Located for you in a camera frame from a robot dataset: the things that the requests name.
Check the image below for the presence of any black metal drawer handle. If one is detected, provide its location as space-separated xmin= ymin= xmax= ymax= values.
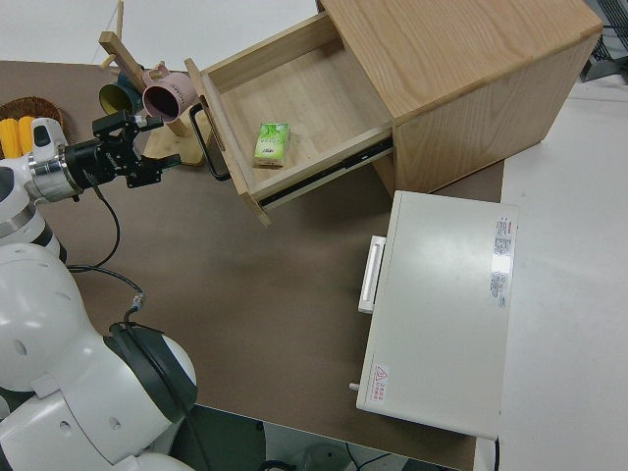
xmin=188 ymin=102 xmax=231 ymax=181

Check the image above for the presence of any light wooden cabinet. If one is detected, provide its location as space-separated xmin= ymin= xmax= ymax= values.
xmin=316 ymin=0 xmax=604 ymax=197

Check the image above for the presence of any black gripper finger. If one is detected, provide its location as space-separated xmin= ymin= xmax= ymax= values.
xmin=141 ymin=152 xmax=183 ymax=175
xmin=131 ymin=114 xmax=165 ymax=133

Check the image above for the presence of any white oven door handle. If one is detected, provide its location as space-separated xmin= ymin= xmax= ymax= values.
xmin=356 ymin=235 xmax=388 ymax=315

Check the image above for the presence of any brown table mat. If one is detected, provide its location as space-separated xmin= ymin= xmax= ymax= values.
xmin=0 ymin=59 xmax=506 ymax=471

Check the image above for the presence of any grey round plastic object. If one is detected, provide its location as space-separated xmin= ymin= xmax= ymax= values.
xmin=293 ymin=439 xmax=353 ymax=471

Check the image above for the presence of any brown wicker basket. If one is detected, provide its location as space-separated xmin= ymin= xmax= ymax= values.
xmin=0 ymin=96 xmax=68 ymax=144

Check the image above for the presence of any dark metal wire rack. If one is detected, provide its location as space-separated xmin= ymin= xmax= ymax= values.
xmin=581 ymin=0 xmax=628 ymax=83

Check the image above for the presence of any metal drawer slide rail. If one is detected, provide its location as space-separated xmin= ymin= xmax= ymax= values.
xmin=258 ymin=135 xmax=395 ymax=208

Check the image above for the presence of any white toaster oven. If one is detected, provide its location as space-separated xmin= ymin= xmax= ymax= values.
xmin=355 ymin=189 xmax=520 ymax=440

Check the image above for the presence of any wooden drawer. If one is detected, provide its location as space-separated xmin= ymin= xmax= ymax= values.
xmin=183 ymin=12 xmax=396 ymax=230

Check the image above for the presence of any dark green mug yellow inside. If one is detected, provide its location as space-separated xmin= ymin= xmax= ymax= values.
xmin=98 ymin=71 xmax=146 ymax=117

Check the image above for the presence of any pink mug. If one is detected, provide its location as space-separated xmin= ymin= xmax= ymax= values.
xmin=141 ymin=62 xmax=193 ymax=124

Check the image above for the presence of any green tissue pack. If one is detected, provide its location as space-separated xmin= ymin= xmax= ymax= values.
xmin=252 ymin=122 xmax=292 ymax=171

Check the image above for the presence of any wooden mug tree stand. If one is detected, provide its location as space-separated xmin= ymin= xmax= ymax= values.
xmin=97 ymin=0 xmax=205 ymax=169

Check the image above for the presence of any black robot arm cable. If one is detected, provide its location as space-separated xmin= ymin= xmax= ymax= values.
xmin=66 ymin=184 xmax=210 ymax=471

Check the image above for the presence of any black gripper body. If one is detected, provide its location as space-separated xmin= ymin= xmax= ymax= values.
xmin=63 ymin=110 xmax=167 ymax=191

